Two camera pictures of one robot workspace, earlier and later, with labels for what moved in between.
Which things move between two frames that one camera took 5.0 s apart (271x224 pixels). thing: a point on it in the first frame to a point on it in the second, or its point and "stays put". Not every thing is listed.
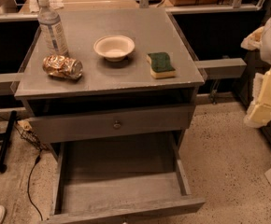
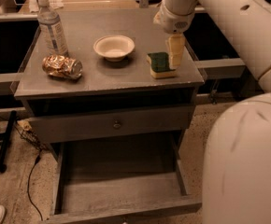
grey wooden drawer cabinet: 112,113 stays put
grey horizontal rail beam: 221,68 stays put
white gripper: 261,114 to 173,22
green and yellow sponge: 161,65 stays put
